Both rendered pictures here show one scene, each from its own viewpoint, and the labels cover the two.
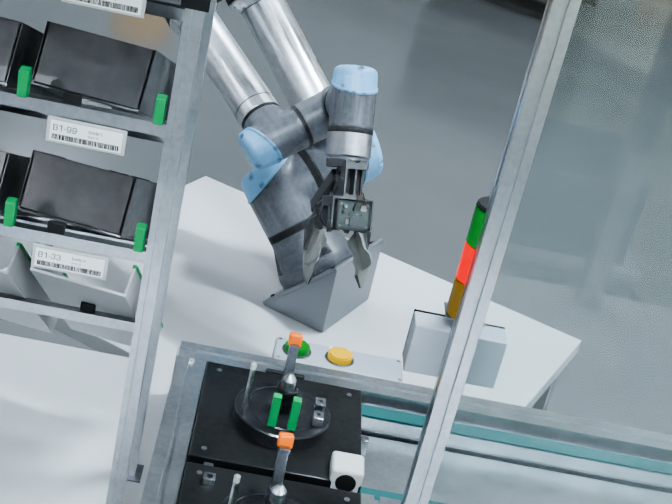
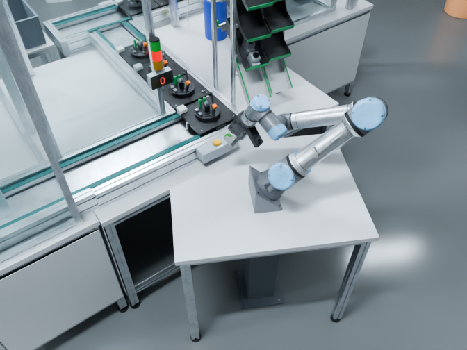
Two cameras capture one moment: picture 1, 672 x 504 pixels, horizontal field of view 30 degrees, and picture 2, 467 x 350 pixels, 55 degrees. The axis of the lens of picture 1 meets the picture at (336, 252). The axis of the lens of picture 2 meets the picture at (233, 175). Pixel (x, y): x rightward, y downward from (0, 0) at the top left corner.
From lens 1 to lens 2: 3.32 m
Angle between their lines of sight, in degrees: 102
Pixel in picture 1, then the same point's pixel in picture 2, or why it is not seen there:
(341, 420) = (195, 122)
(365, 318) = (245, 203)
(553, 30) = not seen: outside the picture
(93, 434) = not seen: hidden behind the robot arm
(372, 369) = (206, 146)
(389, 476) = (178, 132)
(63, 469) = (243, 104)
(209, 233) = (329, 201)
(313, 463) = (190, 108)
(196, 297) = not seen: hidden behind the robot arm
